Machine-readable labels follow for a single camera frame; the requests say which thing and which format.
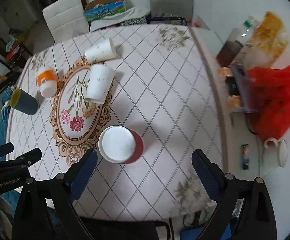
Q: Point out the floral diamond pattern tablecloth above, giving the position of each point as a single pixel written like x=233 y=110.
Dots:
x=161 y=90

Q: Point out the cardboard box with items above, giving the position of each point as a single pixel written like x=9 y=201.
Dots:
x=98 y=9

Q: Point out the white paper cup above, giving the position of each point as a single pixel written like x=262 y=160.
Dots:
x=101 y=77
x=102 y=51

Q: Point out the white paper cup far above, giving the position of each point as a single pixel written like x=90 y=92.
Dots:
x=102 y=51

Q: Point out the dark wooden chair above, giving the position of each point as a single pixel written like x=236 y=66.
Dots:
x=16 y=57

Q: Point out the small lighter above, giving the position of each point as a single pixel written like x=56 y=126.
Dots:
x=245 y=157

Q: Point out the white paper cup near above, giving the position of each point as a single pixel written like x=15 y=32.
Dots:
x=101 y=77

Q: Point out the black white patterned bag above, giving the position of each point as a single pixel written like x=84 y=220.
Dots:
x=136 y=21

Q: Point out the red plastic bag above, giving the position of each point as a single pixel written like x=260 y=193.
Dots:
x=271 y=94

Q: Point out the teal mug yellow inside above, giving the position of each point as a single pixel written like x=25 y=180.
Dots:
x=23 y=102

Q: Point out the orange white cup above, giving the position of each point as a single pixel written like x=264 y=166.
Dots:
x=47 y=81

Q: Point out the white padded chair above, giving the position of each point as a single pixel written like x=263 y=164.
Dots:
x=65 y=19

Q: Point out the yellow snack bag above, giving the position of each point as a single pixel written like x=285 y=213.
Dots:
x=267 y=43

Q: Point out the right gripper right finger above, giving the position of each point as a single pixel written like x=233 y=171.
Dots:
x=210 y=175

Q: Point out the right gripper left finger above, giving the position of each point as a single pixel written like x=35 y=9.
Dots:
x=80 y=173

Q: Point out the grey cushioned chair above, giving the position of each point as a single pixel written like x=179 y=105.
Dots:
x=171 y=11

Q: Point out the red ribbed paper cup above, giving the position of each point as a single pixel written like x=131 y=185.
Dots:
x=120 y=145

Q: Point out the white mug lying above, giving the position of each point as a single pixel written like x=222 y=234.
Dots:
x=275 y=153

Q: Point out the brown liquid bottle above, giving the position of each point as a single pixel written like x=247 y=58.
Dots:
x=236 y=40

